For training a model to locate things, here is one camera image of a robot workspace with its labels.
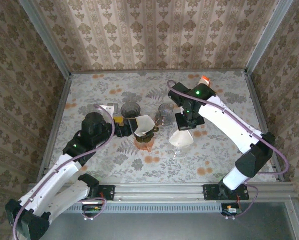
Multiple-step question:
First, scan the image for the white paper coffee filter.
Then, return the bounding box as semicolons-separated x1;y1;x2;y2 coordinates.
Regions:
168;128;195;148
133;114;157;138

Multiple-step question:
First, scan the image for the grey translucent handled dripper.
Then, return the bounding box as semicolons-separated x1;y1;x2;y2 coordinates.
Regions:
154;103;176;127

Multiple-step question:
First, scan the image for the orange translucent cup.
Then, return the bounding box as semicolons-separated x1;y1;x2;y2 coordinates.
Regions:
133;138;156;153

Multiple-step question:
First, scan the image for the white orange filter bag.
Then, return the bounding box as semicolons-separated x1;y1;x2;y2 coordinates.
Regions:
198;75;212;88

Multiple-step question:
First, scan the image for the clear glass carafe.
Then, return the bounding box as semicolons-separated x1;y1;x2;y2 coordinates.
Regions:
169;143;193;163

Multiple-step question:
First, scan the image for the dark glass cup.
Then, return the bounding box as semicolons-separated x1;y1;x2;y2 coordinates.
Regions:
120;102;142;120

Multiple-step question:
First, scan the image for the floral patterned tablecloth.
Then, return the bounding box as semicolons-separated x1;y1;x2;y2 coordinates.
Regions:
44;71;278;184

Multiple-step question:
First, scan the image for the green circuit board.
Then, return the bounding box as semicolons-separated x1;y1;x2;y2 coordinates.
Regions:
220;203;243;216
81;203;103;216

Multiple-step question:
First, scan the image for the aluminium extrusion mounting beam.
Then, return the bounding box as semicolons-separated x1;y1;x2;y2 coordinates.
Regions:
26;183;297;202

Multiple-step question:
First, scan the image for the aluminium table edge rail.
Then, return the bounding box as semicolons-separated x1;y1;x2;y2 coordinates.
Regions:
69;69;248;75
244;71;287;182
36;74;73;183

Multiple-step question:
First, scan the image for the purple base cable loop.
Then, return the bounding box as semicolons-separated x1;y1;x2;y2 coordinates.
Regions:
223;182;260;221
82;196;109;221

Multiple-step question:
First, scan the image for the grey slotted cable duct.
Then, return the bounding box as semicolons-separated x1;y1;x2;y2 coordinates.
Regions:
70;201;227;214

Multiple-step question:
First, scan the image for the aluminium frame post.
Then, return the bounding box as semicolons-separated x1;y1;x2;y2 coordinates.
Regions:
244;0;297;76
17;0;73;80

